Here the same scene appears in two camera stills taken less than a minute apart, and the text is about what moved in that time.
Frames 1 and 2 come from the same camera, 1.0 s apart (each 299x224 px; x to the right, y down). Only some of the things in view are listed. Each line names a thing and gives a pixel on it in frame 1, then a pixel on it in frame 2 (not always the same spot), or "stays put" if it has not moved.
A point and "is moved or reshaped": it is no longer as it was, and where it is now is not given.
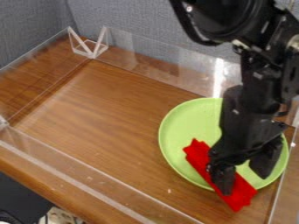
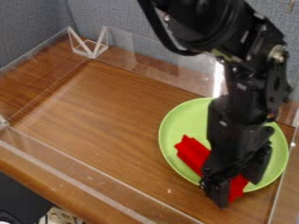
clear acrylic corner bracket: (89, 48) stays put
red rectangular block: (197, 154) is moved or reshaped
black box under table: (24, 206) stays put
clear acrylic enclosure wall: (117, 110) stays put
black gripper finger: (264, 161) -> (256, 171)
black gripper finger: (224, 177) -> (218, 189)
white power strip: (60, 216) stays put
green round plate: (196, 120) stays put
